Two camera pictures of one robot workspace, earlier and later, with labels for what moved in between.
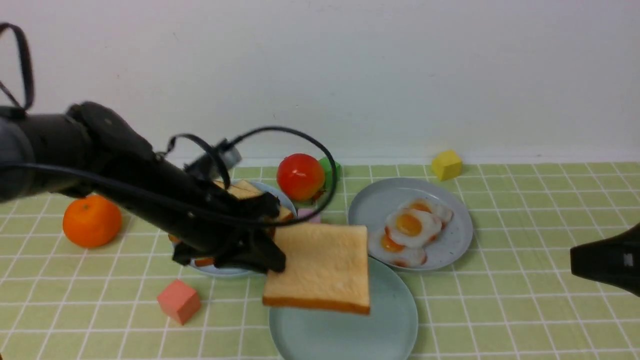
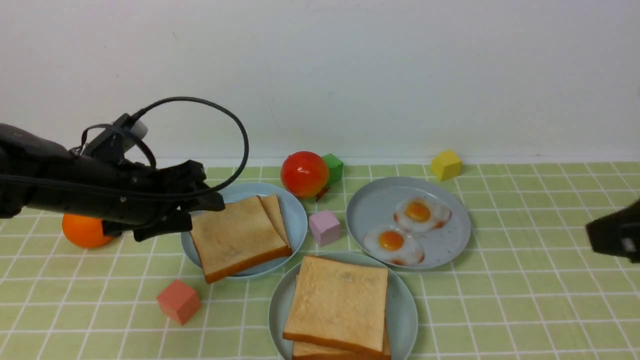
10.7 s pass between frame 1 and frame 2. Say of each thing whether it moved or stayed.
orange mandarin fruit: stayed
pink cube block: moved
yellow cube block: stayed
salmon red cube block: stayed
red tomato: stayed
